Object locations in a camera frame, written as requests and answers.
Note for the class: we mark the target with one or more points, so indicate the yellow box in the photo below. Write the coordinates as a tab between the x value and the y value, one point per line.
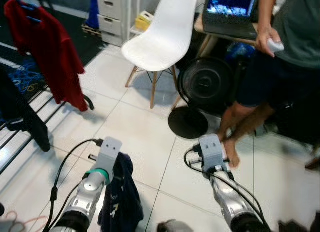
143	22

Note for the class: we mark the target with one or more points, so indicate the black metal clothes rack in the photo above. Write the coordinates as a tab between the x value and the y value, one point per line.
88	103

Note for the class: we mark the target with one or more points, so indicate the white hand controller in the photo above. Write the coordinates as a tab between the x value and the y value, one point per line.
276	46

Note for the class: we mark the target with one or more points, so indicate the black round fan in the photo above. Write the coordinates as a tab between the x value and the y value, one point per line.
205	84

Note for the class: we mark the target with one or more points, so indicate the wooden pallet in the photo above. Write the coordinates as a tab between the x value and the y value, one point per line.
91	29

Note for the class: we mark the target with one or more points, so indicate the red shirt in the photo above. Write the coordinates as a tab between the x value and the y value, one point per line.
50	52

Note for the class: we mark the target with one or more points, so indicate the grey drawer cabinet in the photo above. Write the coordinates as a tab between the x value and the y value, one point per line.
112	17

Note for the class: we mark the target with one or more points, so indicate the person's right forearm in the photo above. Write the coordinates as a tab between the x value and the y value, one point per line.
267	12

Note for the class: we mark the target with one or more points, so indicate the blue cloth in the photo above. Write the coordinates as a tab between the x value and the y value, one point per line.
94	9

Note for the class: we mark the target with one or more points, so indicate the person's right hand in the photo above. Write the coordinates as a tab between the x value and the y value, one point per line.
262	39

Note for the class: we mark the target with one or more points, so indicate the plain dark polo shirt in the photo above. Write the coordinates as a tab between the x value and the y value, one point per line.
122	197

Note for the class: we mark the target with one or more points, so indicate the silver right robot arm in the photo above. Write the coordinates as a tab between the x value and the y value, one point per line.
227	202

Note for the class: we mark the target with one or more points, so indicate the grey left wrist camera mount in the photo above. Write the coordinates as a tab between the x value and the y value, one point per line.
107	152

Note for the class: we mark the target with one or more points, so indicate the grey right robot leg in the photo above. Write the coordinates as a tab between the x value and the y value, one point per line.
175	226

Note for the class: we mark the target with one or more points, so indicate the open laptop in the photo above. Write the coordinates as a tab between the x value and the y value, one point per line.
230	4

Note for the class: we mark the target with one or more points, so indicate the person in grey shirt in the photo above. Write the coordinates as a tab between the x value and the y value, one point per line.
300	22

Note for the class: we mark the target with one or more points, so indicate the black round stand base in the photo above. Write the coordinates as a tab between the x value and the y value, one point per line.
187	123

